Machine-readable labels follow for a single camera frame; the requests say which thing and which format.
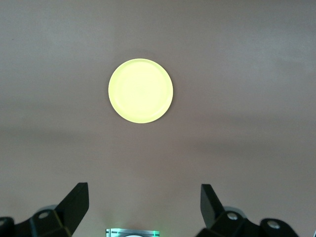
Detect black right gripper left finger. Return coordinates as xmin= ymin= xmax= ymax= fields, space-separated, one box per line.
xmin=0 ymin=182 xmax=90 ymax=237

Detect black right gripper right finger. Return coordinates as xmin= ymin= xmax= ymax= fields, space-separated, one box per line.
xmin=195 ymin=184 xmax=300 ymax=237

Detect yellow round plate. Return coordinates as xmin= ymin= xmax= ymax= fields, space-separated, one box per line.
xmin=108 ymin=58 xmax=174 ymax=124

